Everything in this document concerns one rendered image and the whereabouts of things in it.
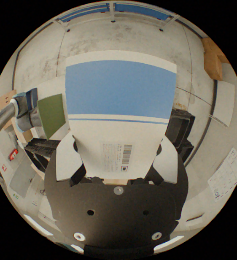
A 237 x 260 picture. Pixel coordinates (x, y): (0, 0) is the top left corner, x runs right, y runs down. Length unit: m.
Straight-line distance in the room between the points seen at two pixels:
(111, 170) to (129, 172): 0.03
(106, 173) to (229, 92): 2.59
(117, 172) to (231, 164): 2.54
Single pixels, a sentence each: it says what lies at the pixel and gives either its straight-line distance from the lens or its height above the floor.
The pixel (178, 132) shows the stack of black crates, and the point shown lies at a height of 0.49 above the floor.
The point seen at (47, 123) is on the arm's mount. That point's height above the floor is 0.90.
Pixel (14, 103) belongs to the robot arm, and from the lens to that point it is 0.57.
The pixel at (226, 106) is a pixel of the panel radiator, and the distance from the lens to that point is 2.49.
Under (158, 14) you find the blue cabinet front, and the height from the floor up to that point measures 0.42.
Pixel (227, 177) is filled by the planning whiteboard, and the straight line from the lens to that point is 2.66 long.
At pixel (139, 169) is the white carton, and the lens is 0.15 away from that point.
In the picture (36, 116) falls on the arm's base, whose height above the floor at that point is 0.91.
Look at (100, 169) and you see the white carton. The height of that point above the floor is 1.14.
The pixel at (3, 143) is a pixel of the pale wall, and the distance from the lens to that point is 3.59.
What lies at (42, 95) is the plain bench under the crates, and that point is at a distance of 0.82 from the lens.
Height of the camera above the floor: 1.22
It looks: 61 degrees down
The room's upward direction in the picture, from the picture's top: 180 degrees clockwise
